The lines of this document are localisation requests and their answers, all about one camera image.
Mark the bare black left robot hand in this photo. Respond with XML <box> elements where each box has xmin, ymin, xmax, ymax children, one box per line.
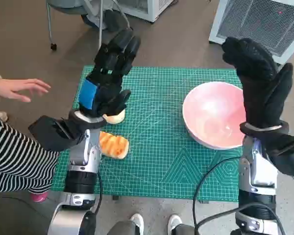
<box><xmin>77</xmin><ymin>29</ymin><xmax>142</xmax><ymax>117</ymax></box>

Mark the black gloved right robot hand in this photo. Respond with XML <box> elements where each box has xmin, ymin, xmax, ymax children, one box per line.
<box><xmin>221</xmin><ymin>37</ymin><xmax>294</xmax><ymax>128</ymax></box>

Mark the round toy bread bun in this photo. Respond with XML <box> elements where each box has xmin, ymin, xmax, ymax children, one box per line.
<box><xmin>104</xmin><ymin>110</ymin><xmax>126</xmax><ymax>124</ymax></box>

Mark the pink bowl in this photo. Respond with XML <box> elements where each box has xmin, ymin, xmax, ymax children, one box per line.
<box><xmin>182</xmin><ymin>82</ymin><xmax>245</xmax><ymax>150</ymax></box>

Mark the long grilled toy bread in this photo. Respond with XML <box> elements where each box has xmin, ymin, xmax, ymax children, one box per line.
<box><xmin>99</xmin><ymin>131</ymin><xmax>130</xmax><ymax>160</ymax></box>

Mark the large white mesh appliance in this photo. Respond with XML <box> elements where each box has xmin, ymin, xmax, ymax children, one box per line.
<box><xmin>208</xmin><ymin>0</ymin><xmax>294</xmax><ymax>66</ymax></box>

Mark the white mesh cabinet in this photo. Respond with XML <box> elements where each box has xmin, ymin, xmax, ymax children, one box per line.
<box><xmin>117</xmin><ymin>0</ymin><xmax>174</xmax><ymax>24</ymax></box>

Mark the grey chair with metal legs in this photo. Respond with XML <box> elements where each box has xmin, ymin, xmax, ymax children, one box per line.
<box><xmin>46</xmin><ymin>0</ymin><xmax>134</xmax><ymax>51</ymax></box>

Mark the person's hand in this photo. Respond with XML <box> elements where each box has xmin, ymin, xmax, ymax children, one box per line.
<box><xmin>0</xmin><ymin>78</ymin><xmax>51</xmax><ymax>103</ymax></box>

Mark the green cutting mat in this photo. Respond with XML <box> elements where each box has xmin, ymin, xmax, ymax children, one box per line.
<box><xmin>50</xmin><ymin>65</ymin><xmax>245</xmax><ymax>203</ymax></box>

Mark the pink shoe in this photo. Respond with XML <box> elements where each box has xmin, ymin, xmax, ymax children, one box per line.
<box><xmin>30</xmin><ymin>190</ymin><xmax>49</xmax><ymax>203</ymax></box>

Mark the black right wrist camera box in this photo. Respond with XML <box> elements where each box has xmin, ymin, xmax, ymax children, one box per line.
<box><xmin>257</xmin><ymin>133</ymin><xmax>294</xmax><ymax>178</ymax></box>

